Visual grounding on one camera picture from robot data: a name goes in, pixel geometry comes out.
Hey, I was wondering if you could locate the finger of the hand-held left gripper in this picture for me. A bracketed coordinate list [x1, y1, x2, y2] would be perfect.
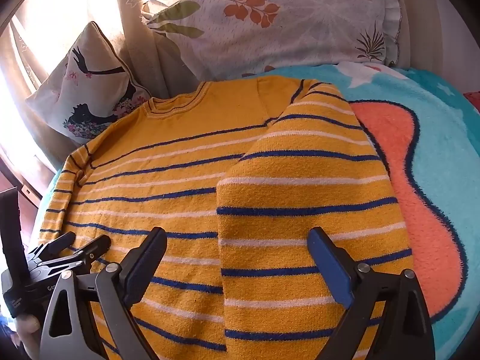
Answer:
[28, 232, 77, 259]
[56, 234, 112, 272]

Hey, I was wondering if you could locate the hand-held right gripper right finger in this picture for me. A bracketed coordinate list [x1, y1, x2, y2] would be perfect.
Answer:
[307, 227, 436, 360]

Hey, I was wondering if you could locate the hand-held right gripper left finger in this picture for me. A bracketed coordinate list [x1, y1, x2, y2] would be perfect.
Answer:
[39, 227, 168, 360]

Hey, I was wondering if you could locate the yellow striped sweater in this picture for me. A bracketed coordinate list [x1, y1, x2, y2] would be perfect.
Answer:
[37, 76, 415, 360]

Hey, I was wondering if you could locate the person's left hand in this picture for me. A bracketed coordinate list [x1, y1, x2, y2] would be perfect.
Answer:
[15, 313, 40, 346]

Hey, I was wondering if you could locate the small figure print cushion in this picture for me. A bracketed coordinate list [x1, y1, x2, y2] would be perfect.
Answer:
[25, 22, 152, 146]

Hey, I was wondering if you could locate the teal and orange fleece blanket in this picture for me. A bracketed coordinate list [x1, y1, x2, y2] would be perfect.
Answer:
[37, 62, 480, 332]

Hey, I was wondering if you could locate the beige curtain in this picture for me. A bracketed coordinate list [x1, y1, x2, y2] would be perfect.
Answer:
[0, 0, 211, 181]

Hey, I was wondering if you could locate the floral leaf print pillow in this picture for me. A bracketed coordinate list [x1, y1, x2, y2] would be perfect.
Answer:
[140, 0, 404, 81]

